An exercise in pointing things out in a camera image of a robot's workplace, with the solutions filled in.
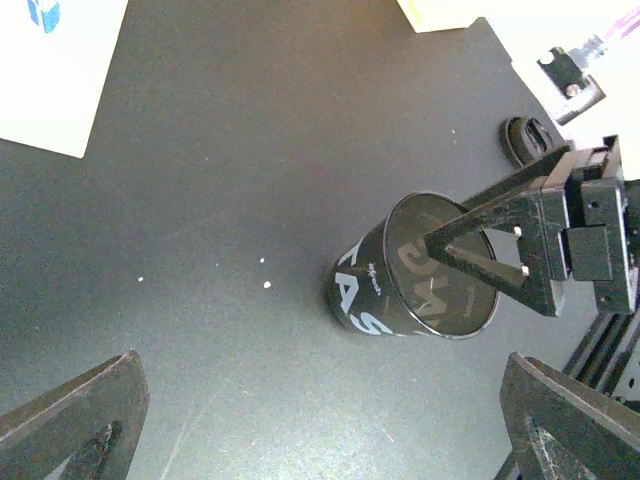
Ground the blue checkered paper bag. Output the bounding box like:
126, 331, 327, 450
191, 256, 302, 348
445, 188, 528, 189
1, 1, 128, 158

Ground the orange paper bag middle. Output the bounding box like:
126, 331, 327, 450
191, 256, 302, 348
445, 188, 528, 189
396, 0, 508, 34

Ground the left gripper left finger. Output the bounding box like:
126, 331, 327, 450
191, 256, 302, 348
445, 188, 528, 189
1, 350, 150, 479

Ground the black lid stack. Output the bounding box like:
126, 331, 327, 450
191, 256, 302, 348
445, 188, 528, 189
498, 116, 554, 168

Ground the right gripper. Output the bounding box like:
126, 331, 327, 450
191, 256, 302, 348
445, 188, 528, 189
425, 136, 639, 317

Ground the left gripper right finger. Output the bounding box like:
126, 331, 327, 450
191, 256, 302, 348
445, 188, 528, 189
500, 352, 639, 479

